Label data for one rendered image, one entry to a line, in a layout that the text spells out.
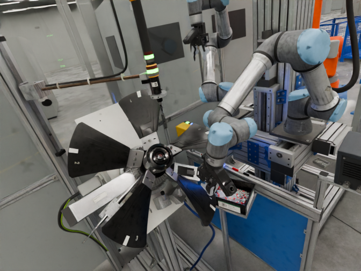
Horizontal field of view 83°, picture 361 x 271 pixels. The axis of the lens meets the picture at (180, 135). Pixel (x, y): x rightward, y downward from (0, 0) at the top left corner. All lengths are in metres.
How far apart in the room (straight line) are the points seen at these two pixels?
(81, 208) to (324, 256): 1.74
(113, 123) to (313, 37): 0.97
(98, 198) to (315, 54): 0.99
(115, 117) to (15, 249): 1.07
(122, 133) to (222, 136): 0.68
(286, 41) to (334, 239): 1.68
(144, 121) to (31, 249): 1.21
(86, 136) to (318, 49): 0.90
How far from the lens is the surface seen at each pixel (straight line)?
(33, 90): 1.19
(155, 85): 0.84
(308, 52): 0.87
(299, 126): 1.30
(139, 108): 1.01
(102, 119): 1.21
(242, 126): 0.73
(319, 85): 1.05
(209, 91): 1.52
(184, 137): 1.06
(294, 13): 1.39
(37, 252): 1.86
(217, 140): 0.66
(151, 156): 0.88
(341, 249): 2.16
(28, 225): 1.72
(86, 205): 0.98
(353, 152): 0.88
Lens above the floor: 1.70
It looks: 28 degrees down
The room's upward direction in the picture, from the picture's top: 12 degrees counter-clockwise
